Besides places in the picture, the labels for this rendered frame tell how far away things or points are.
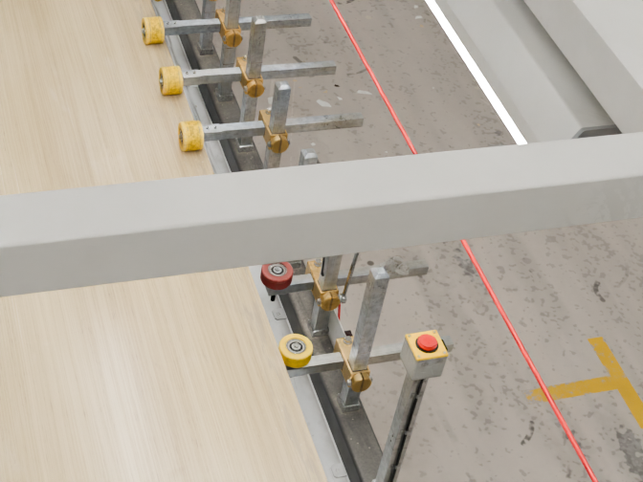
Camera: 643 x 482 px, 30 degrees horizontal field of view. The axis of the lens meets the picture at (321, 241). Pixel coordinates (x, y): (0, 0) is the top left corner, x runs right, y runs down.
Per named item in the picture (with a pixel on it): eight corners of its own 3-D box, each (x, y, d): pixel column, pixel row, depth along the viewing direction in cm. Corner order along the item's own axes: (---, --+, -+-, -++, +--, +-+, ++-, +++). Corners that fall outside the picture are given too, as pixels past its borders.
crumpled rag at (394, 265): (403, 255, 314) (405, 249, 313) (412, 273, 310) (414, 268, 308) (372, 259, 312) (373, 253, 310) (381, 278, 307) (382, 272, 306)
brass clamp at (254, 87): (253, 69, 355) (254, 55, 351) (265, 97, 346) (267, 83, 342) (232, 71, 353) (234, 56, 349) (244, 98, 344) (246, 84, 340)
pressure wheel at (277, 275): (283, 286, 309) (288, 254, 301) (292, 309, 304) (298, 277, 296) (253, 290, 307) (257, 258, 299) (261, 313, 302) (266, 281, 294)
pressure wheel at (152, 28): (166, 44, 357) (160, 42, 364) (164, 17, 355) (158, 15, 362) (145, 45, 355) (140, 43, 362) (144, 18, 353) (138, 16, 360)
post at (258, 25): (247, 146, 365) (264, 13, 333) (250, 154, 363) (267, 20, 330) (236, 147, 364) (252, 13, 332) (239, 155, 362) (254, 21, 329)
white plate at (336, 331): (316, 300, 321) (321, 274, 314) (346, 375, 303) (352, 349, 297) (314, 301, 320) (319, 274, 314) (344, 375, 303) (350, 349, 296)
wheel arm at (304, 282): (422, 268, 318) (425, 256, 315) (426, 277, 315) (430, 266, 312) (264, 289, 304) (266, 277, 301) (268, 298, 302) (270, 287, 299)
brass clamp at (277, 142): (276, 121, 338) (277, 108, 335) (289, 152, 329) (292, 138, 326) (254, 123, 336) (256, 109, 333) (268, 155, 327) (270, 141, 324)
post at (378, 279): (351, 399, 299) (385, 263, 266) (356, 410, 296) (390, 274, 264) (338, 402, 298) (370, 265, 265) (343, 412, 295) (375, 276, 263)
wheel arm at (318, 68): (331, 68, 359) (333, 57, 357) (335, 75, 357) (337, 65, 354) (167, 79, 344) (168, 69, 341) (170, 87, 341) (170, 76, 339)
